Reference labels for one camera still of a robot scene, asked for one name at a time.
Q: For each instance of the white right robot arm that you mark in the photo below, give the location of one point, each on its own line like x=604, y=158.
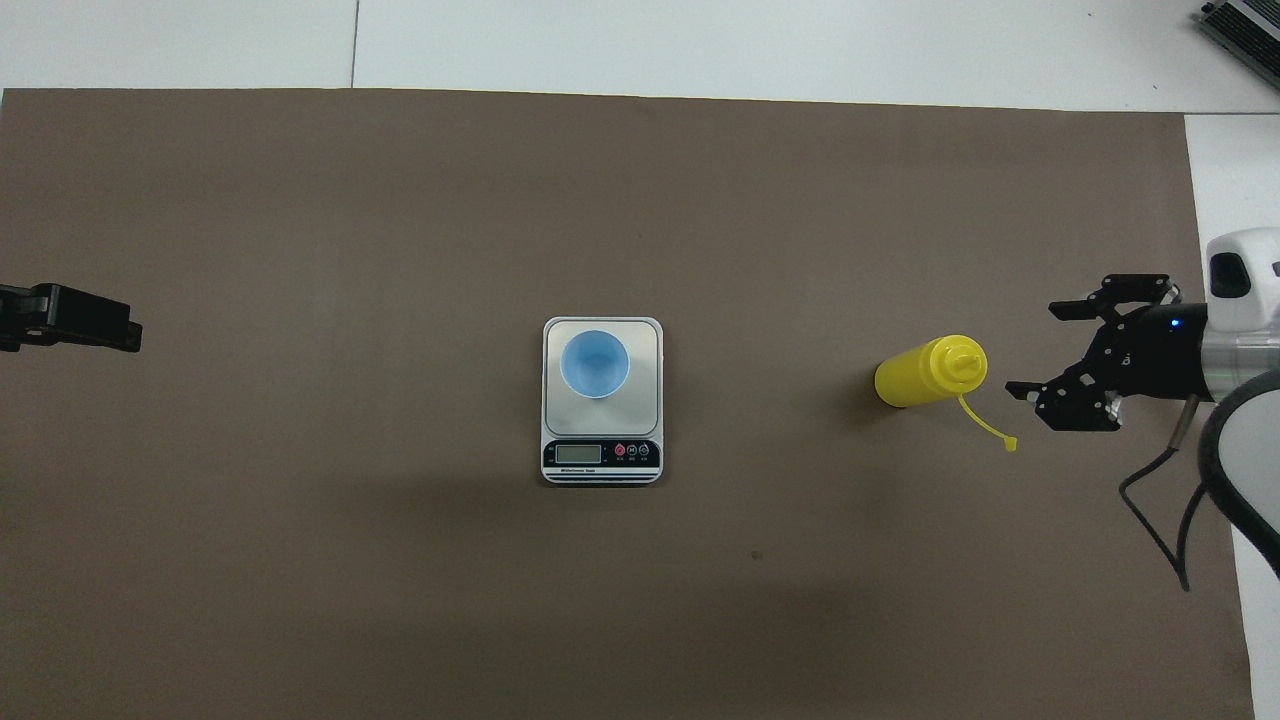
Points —
x=1245, y=350

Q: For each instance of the light blue plastic cup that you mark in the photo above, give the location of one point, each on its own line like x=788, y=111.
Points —
x=595, y=365

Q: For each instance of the brown paper table mat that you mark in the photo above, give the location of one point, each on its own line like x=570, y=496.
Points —
x=400, y=250

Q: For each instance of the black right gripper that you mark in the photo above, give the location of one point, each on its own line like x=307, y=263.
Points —
x=1160, y=355

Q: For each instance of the silver digital kitchen scale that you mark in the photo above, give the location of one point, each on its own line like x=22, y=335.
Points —
x=601, y=425

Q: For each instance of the grey metal power supply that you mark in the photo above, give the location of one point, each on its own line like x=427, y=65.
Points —
x=1255, y=20

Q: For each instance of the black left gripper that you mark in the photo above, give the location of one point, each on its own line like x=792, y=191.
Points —
x=18, y=318

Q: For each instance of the yellow squeeze bottle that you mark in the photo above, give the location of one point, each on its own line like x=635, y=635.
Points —
x=920, y=375

